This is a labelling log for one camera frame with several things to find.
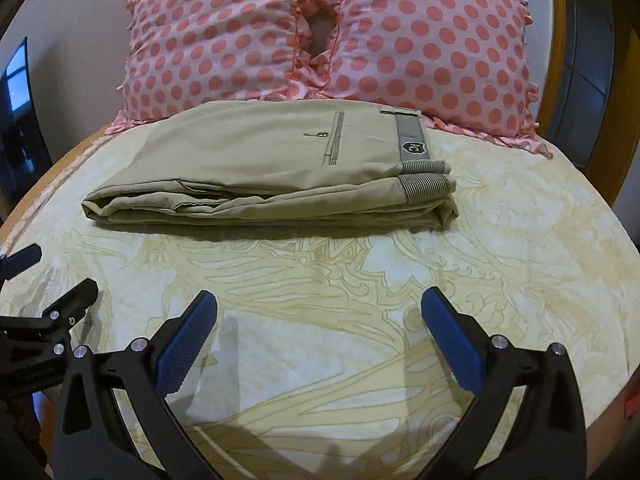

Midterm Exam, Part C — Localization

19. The khaki pant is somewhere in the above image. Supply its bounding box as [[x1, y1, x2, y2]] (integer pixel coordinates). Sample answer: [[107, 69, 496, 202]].
[[82, 100, 458, 230]]

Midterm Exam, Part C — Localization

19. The dark television screen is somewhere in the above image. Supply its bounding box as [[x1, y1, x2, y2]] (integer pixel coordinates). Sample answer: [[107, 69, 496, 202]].
[[0, 38, 52, 208]]

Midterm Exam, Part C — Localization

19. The cream patterned bedspread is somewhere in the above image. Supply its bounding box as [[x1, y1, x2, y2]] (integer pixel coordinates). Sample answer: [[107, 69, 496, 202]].
[[1, 127, 639, 479]]

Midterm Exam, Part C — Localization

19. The pink polka dot pillow left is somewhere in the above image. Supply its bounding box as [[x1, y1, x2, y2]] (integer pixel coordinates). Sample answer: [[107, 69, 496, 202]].
[[107, 0, 314, 134]]

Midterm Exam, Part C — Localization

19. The pink polka dot pillow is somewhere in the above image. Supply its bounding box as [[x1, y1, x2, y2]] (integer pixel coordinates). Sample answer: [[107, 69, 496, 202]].
[[311, 0, 552, 157], [107, 0, 314, 134]]

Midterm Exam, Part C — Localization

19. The pink polka dot pillow right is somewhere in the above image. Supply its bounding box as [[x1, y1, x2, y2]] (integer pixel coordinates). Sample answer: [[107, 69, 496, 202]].
[[311, 0, 552, 157]]

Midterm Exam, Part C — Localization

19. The wooden headboard frame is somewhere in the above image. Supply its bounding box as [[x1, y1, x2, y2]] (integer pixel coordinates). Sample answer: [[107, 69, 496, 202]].
[[464, 0, 640, 207]]

